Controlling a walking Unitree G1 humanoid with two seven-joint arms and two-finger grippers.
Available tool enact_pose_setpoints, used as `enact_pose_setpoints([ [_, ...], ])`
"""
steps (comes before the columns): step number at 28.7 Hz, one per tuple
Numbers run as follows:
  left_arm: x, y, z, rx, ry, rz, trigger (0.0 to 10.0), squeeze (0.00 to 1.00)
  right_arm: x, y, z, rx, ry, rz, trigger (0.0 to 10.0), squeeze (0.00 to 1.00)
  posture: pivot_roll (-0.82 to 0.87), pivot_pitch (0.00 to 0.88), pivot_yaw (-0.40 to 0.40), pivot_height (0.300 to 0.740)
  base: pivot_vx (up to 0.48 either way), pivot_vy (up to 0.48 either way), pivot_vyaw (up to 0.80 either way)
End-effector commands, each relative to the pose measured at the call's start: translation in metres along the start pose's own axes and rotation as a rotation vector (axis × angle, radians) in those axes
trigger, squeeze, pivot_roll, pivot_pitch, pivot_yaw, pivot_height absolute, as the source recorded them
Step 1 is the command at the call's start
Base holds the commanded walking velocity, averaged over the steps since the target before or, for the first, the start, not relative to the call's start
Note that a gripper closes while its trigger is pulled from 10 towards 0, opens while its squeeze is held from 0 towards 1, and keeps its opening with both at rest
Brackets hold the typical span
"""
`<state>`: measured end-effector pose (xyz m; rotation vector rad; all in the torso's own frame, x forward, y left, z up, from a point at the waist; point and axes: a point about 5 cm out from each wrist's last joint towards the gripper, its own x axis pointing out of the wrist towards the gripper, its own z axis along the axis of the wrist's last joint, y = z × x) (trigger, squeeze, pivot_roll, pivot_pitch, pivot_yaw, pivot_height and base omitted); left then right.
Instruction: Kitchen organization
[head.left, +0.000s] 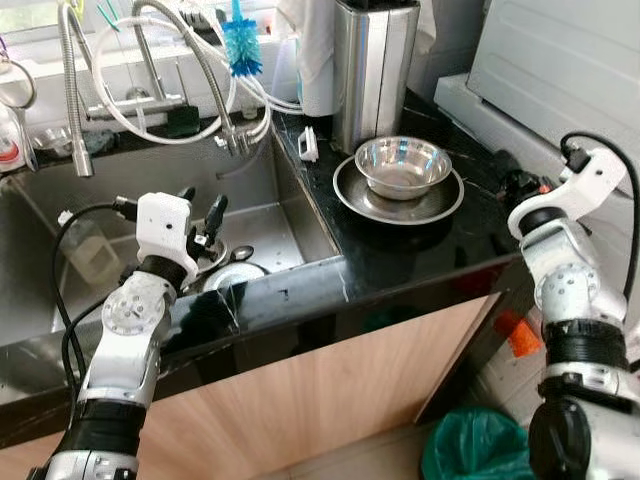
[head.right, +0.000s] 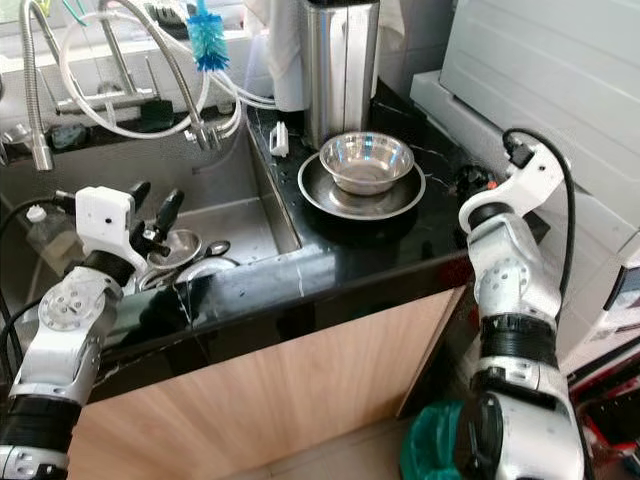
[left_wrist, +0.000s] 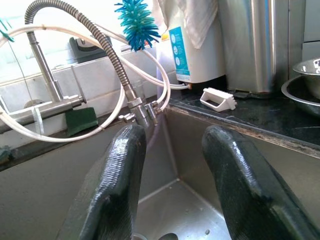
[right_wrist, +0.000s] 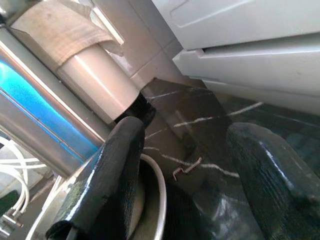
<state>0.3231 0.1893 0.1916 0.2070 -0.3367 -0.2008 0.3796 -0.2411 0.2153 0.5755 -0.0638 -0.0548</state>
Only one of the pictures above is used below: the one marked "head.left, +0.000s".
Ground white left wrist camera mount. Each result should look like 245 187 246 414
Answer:
135 192 201 286

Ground stainless steel sink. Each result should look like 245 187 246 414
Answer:
0 135 341 346

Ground small steel mesh strainer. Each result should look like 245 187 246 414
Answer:
0 55 39 109

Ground large stainless steel bowl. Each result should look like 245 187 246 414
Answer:
354 136 454 201

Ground steel spoon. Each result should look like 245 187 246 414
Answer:
222 244 257 269

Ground flexible steel sprayer hose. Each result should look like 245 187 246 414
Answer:
57 0 94 178

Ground looped white hose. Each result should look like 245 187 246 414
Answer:
90 15 271 146

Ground thin white hose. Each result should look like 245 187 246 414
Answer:
180 0 304 116

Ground round flat steel dish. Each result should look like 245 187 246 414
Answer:
200 262 271 296

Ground green wire hook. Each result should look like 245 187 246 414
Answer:
95 0 121 29

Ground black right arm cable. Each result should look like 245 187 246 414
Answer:
558 130 640 301

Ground steel mixer tap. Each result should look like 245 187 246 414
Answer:
85 20 186 119

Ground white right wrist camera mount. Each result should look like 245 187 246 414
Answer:
545 147 633 226

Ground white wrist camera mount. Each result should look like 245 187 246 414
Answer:
545 147 633 226
135 192 201 286

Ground white washing machine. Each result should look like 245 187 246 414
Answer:
432 0 640 401

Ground small white plastic clip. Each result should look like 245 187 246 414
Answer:
298 126 321 164

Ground wooden cabinet door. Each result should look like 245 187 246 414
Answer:
0 293 501 480

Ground small steel cup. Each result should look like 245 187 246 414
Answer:
30 125 73 156

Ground dark green sponge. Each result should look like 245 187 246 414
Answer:
163 103 201 139

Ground grey scouring pad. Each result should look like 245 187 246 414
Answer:
82 127 119 154

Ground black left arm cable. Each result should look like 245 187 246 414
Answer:
50 197 141 401

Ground stainless steel knife block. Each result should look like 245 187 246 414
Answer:
332 0 421 154

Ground clear plastic bottle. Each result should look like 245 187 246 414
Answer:
57 208 111 286

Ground blue bottle brush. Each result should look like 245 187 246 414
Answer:
220 0 264 79

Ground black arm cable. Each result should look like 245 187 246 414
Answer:
558 130 640 301
50 197 141 401

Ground white cloth with blue print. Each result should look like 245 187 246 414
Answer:
278 0 341 119

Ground orange plastic object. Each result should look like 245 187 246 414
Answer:
493 308 543 359

